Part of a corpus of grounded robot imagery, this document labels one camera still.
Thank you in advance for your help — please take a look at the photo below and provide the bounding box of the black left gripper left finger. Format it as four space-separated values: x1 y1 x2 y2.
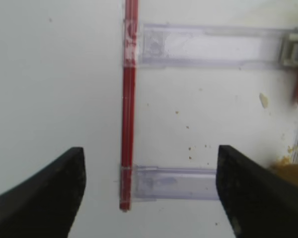
0 147 86 238

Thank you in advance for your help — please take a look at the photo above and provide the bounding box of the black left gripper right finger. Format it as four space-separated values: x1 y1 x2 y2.
216 145 298 238

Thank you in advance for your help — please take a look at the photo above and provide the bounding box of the standing bun slice left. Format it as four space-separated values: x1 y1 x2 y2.
270 156 298 179

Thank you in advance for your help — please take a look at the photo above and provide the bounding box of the red strip left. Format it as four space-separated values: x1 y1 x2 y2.
119 0 139 212

